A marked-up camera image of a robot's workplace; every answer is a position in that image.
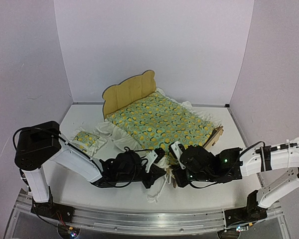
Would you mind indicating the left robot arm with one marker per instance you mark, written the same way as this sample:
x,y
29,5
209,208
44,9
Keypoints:
x,y
35,145

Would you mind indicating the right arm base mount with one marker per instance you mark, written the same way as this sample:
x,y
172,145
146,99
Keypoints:
x,y
242,216

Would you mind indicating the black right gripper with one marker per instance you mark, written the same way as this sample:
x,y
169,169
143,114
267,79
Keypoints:
x,y
183,181

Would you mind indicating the lemon print bed cushion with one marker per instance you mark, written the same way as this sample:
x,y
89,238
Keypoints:
x,y
158,121

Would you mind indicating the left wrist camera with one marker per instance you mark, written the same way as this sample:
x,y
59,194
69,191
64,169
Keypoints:
x,y
154,156

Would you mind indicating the wooden pet bed frame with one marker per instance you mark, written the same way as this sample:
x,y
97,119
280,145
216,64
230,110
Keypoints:
x,y
132,89

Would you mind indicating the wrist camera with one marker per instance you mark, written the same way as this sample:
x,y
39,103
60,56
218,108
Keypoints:
x,y
154,156
177,149

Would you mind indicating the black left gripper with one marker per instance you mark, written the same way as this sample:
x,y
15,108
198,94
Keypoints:
x,y
154,175

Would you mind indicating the small lemon print pillow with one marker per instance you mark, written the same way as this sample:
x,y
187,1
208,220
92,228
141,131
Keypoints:
x,y
88,142

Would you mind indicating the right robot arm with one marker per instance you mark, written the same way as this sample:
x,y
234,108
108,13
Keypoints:
x,y
196,164

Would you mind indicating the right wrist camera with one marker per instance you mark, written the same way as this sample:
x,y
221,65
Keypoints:
x,y
177,149

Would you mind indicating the aluminium front rail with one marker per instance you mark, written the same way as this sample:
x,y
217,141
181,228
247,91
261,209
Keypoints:
x,y
117,212

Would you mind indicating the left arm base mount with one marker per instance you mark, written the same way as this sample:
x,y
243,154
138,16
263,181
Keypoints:
x,y
52,210

